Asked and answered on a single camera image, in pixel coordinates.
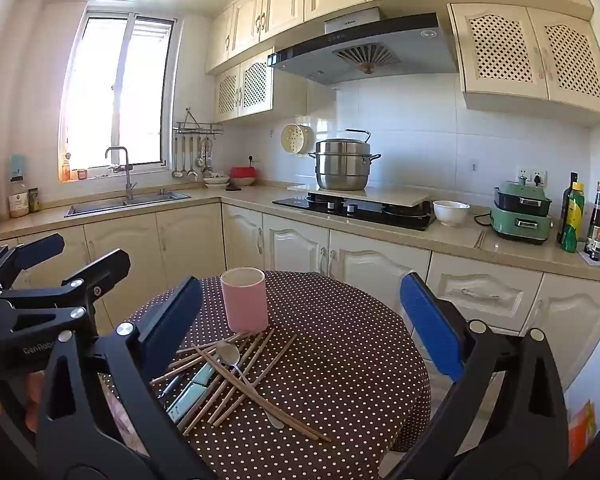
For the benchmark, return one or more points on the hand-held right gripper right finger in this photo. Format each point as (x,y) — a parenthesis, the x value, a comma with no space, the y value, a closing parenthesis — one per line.
(430,325)

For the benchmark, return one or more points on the hanging steel ladle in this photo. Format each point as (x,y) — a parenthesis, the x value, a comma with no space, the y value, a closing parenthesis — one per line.
(177,172)
(192,174)

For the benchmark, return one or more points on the steel kitchen faucet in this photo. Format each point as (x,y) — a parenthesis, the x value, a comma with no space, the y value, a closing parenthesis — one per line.
(128,175)

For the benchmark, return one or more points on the clear jar with white label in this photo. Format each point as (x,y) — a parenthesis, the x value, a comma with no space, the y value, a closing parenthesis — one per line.
(18,200)

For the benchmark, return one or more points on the black gas cooktop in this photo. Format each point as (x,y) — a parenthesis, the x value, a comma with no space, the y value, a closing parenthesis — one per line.
(330,208)

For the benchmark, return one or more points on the person's left hand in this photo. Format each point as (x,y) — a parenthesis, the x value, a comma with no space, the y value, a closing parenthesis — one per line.
(31,400)

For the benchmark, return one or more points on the orange printed bag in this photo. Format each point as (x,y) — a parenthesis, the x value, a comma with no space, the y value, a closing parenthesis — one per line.
(580,430)

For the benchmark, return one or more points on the metal wall utensil rack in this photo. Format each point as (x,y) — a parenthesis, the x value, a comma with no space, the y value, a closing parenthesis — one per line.
(197,127)

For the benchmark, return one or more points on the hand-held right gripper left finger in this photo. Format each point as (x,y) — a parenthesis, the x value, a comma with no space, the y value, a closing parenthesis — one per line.
(180,305)

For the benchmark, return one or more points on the white framed window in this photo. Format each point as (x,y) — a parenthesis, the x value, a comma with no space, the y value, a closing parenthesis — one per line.
(105,90)

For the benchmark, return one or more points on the white double wall outlet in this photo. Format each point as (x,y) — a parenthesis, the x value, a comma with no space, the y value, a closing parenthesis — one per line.
(530,176)

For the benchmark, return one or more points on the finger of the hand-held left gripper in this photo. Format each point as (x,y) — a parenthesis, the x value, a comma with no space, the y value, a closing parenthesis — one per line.
(40,251)
(105,267)

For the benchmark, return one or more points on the thin brown chopstick pair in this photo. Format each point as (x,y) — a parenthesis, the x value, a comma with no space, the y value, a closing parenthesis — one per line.
(480,239)

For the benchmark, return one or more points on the orange bottle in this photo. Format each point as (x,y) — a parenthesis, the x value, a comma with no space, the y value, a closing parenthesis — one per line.
(66,169)

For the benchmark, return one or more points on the metal spoon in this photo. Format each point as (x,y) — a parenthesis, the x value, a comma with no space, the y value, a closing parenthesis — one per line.
(227,354)

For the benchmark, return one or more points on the hanging steel spatula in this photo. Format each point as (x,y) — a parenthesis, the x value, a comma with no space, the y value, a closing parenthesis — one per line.
(207,160)

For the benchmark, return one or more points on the stainless steel steamer pot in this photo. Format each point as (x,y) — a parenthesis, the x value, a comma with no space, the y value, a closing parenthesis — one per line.
(342,167)

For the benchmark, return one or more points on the small pink jar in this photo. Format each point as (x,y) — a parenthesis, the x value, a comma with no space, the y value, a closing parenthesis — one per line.
(81,174)

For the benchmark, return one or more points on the small lattice door cabinet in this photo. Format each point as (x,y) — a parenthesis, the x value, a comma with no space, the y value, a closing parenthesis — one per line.
(250,85)

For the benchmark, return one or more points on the cream colander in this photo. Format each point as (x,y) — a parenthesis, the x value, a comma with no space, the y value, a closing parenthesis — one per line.
(295,139)

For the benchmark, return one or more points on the dark soy sauce bottle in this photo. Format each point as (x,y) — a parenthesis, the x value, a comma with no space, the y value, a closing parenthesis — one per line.
(596,215)

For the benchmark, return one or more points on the small dark green jar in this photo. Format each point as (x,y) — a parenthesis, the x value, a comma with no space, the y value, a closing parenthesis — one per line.
(33,201)

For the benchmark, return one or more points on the pink cup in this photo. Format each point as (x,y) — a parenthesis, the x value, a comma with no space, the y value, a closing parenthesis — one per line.
(245,305)

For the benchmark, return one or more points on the bunch of wooden chopsticks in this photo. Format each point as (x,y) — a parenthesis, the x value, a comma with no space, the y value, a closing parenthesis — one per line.
(220,382)

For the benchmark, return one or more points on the grey range hood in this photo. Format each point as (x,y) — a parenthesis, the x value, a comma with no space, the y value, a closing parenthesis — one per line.
(360,45)

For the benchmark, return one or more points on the stainless steel sink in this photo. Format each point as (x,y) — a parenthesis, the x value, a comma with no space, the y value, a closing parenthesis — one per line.
(105,207)

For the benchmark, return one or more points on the hanging steel spoon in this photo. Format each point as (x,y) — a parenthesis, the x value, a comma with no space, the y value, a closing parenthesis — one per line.
(200,161)

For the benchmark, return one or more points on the wide lattice door cabinet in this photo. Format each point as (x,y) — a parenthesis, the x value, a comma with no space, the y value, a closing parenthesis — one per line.
(530,55)

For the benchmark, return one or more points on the dark glass bottle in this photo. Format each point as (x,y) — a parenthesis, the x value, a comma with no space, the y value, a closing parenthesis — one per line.
(570,195)

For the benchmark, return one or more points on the green multicooker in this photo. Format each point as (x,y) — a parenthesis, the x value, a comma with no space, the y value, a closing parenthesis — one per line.
(520,225)

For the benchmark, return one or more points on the light blue box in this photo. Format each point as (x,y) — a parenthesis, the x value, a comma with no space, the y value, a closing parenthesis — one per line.
(18,164)

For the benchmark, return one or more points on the white bowl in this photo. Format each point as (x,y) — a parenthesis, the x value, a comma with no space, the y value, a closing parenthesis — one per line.
(450,212)

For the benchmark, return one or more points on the cream base cabinets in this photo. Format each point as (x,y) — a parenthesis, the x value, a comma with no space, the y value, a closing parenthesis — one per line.
(290,250)

